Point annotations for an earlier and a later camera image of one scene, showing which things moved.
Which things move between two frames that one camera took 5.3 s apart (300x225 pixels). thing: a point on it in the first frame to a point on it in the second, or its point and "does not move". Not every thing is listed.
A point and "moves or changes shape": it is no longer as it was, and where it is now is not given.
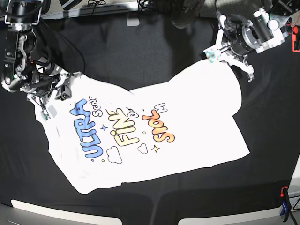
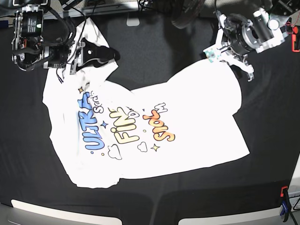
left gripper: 43,87 to 95,56
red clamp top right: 296,39 does not move
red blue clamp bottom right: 286,205 does not move
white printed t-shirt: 105,133 moves or changes shape
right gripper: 234,49 does not move
